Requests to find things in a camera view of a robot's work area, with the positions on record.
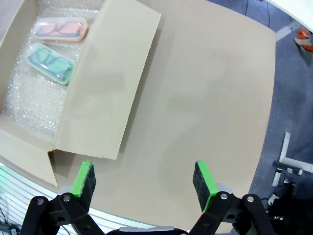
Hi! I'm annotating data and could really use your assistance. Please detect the black right gripper left finger with green tip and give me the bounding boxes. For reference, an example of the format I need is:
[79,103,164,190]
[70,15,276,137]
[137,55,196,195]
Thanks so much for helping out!
[21,160,108,235]

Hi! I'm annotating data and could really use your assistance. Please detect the black right gripper right finger with green tip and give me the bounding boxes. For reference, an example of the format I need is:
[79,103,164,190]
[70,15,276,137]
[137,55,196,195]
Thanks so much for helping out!
[188,160,274,235]

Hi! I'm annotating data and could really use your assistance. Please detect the orange translucent glasses case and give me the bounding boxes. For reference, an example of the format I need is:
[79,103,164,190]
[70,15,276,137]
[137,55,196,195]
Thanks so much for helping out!
[31,17,89,42]

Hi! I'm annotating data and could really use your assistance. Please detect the brown cardboard shipping box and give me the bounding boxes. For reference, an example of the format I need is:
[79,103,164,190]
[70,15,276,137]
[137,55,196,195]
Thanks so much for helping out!
[0,0,162,194]

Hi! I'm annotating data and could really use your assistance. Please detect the black glasses in green case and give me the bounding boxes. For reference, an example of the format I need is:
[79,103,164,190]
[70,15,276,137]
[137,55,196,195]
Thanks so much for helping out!
[28,47,74,81]

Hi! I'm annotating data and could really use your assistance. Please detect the green translucent glasses case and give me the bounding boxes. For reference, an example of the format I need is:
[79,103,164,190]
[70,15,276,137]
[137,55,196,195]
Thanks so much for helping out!
[25,42,76,86]

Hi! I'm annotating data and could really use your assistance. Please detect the black glasses in orange case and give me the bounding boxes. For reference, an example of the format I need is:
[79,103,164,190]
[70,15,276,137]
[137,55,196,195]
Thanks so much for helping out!
[36,21,84,39]

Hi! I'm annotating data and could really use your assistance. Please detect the black cylinder with white end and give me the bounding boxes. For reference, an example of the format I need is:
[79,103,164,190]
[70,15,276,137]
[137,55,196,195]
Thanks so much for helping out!
[273,160,304,176]

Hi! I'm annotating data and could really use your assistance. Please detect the black stand base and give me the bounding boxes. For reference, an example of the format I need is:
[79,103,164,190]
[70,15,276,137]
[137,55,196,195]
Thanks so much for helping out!
[266,178,303,222]

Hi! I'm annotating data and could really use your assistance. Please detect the clear bubble wrap sheet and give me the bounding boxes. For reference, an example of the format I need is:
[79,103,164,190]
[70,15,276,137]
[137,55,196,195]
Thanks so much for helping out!
[2,0,103,144]

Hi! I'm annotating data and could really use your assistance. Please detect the orange and white object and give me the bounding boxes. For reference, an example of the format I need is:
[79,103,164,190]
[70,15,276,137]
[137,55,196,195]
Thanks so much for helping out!
[294,28,313,52]

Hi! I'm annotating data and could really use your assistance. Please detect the white table edge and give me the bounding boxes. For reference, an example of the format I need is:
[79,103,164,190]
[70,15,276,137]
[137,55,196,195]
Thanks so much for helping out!
[266,0,313,34]

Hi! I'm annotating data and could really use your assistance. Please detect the white pipe frame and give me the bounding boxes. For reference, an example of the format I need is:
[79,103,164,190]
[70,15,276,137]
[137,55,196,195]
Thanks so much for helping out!
[271,132,313,187]

